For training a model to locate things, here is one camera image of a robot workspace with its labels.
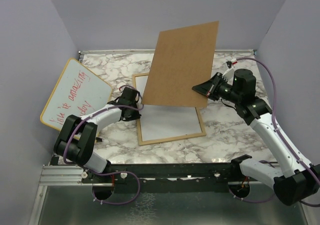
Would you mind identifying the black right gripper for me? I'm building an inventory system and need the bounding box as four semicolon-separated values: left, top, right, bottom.
193;72;242;104

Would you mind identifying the light wooden picture frame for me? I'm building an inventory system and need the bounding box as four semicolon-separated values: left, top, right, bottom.
131;72;208;146

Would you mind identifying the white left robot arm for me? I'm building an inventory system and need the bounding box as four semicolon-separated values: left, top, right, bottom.
53;85;144;183

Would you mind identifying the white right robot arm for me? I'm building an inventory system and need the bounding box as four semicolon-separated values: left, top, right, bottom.
192;68;320;206

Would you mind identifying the yellow-rimmed whiteboard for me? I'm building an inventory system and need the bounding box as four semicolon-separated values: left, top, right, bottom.
40;58;113;131

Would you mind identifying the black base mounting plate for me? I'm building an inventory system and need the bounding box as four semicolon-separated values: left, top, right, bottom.
82;162;260;195

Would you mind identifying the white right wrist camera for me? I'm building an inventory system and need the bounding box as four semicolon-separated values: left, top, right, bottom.
222;59;238;82

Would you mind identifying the aluminium back rail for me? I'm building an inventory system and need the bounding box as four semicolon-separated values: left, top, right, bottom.
78;49;256;55

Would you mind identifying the aluminium rail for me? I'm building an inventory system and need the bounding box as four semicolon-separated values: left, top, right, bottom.
78;49;256;55
38;162;305;187

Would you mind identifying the aluminium front rail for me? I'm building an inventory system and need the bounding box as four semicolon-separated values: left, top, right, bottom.
38;162;305;187

